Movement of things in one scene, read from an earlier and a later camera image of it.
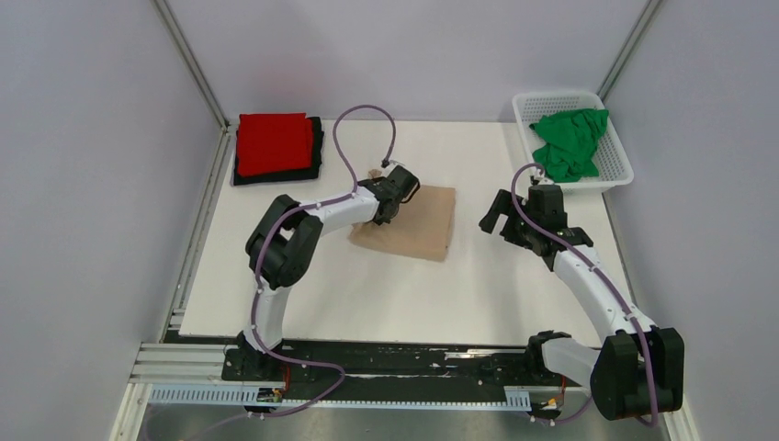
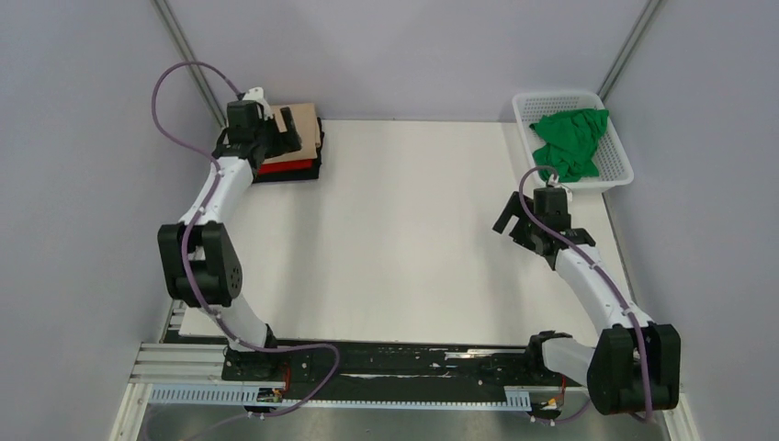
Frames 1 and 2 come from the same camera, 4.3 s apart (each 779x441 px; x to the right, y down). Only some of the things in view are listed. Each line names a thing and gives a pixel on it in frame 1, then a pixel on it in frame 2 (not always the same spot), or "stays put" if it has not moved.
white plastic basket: x=610 y=156 stays put
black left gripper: x=379 y=220 to x=293 y=141
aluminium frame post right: x=642 y=23 stays put
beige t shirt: x=422 y=230 to x=308 y=128
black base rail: x=400 y=366 stays put
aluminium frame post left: x=190 y=61 stays put
